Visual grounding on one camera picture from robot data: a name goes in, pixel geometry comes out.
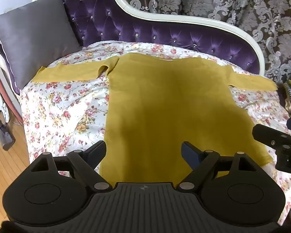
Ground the mustard yellow shirt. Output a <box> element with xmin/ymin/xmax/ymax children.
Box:
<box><xmin>31</xmin><ymin>53</ymin><xmax>278</xmax><ymax>183</ymax></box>

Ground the floral printed blanket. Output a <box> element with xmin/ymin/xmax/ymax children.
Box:
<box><xmin>19</xmin><ymin>40</ymin><xmax>291</xmax><ymax>226</ymax></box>

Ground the red and grey stick vacuum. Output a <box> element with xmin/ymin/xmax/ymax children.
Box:
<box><xmin>0</xmin><ymin>68</ymin><xmax>23</xmax><ymax>151</ymax></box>

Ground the grey damask curtain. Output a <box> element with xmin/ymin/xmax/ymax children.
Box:
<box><xmin>118</xmin><ymin>0</ymin><xmax>291</xmax><ymax>84</ymax></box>

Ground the grey pillow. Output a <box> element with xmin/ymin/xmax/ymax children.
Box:
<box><xmin>0</xmin><ymin>0</ymin><xmax>81</xmax><ymax>89</ymax></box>

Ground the purple tufted sofa back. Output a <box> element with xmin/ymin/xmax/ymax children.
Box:
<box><xmin>0</xmin><ymin>0</ymin><xmax>266</xmax><ymax>95</ymax></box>

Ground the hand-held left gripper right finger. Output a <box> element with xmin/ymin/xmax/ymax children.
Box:
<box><xmin>177</xmin><ymin>141</ymin><xmax>262</xmax><ymax>191</ymax></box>

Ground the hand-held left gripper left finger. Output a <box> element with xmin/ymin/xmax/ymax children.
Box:
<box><xmin>30</xmin><ymin>141</ymin><xmax>113</xmax><ymax>192</ymax></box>

